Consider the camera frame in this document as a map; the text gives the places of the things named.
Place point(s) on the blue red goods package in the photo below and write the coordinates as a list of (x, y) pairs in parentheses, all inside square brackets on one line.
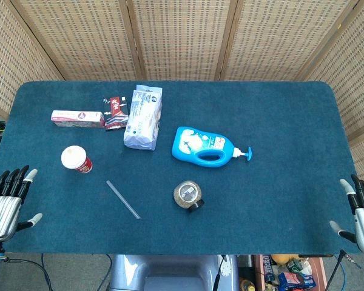
[(297, 280)]

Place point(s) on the blue pump detergent bottle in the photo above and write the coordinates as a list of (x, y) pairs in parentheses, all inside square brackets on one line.
[(194, 144)]

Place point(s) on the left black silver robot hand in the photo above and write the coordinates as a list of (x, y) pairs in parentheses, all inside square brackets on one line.
[(3, 212)]

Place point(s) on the clear plastic straw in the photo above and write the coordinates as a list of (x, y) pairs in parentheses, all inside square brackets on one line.
[(123, 200)]

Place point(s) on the red paper cup white lid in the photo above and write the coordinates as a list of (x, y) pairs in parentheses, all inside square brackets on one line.
[(73, 157)]

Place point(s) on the blue table cloth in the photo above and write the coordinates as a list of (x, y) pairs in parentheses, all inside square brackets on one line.
[(245, 206)]

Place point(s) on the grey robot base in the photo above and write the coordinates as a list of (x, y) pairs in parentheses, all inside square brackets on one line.
[(170, 272)]

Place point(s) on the pink white toothpaste box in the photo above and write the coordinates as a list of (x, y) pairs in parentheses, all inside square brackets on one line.
[(76, 119)]

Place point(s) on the black red snack packet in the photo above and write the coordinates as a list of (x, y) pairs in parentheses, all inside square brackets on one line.
[(116, 113)]

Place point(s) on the bamboo folding screen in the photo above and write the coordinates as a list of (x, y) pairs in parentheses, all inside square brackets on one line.
[(182, 39)]

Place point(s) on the orange crate of goods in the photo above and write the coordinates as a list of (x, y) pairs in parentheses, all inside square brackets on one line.
[(320, 269)]

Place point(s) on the white blue tissue pack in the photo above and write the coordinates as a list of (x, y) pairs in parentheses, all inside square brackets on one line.
[(143, 118)]

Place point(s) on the round glass jar black lid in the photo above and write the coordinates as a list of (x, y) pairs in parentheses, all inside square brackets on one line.
[(186, 194)]

